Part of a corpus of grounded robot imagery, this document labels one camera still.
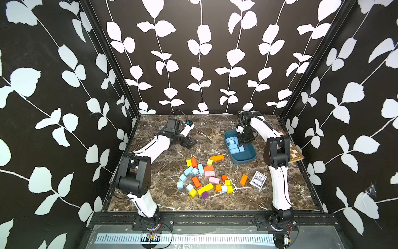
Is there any blue playing card deck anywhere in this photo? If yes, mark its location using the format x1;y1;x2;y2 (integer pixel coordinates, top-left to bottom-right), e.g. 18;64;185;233
250;171;267;190

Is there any red flat block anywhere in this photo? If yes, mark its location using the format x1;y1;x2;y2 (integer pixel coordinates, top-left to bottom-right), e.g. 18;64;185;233
204;166;215;172

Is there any small light blue block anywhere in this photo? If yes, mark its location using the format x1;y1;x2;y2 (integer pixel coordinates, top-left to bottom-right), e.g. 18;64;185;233
186;184;194;192

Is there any pink block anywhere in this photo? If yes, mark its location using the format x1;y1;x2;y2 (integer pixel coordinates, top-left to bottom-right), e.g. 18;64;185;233
209;176;220;185

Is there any wooden chessboard box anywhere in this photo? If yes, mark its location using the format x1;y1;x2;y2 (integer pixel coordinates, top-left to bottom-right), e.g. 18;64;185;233
290;141;305;163

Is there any long orange block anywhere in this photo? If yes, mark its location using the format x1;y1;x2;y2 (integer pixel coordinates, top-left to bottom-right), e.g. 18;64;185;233
210;155;224;161

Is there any tall light blue block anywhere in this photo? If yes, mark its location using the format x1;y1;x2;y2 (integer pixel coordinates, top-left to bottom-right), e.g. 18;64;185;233
198;164;205;175

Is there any orange upright block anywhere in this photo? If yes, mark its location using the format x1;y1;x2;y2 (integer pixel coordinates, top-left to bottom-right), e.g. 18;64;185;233
192;176;201;189

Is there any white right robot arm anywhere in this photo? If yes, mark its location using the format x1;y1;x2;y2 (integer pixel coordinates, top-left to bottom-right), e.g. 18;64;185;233
236;111;294;228

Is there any light blue long block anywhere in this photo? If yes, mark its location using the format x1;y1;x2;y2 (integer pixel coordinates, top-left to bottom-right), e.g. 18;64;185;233
184;166;194;175

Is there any orange lone block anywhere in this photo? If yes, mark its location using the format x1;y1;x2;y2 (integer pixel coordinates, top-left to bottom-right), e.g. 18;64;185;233
239;174;248;186

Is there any long yellow block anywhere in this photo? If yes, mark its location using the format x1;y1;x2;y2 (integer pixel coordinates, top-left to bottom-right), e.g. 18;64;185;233
198;183;214;196

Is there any red upright block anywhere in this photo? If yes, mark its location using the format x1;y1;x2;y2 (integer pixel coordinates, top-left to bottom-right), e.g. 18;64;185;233
191;158;198;168

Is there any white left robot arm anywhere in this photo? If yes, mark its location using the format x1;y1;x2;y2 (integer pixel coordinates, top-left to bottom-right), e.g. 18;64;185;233
114;118;196;222

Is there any small yellow block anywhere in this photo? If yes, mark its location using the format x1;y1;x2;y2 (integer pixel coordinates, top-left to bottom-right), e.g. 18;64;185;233
189;189;198;197

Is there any teal plastic tray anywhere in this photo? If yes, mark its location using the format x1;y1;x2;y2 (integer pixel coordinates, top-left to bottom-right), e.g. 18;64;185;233
224;130;257;165

